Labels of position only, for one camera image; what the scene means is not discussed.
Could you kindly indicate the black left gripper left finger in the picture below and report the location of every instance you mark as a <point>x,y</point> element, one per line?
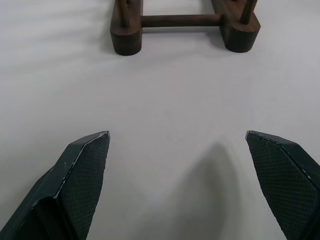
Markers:
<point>75,180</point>

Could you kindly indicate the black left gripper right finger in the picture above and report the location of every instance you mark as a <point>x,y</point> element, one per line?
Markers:
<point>282,175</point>

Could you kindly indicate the dark wooden rack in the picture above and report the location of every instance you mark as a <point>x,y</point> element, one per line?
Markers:
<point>180,23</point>

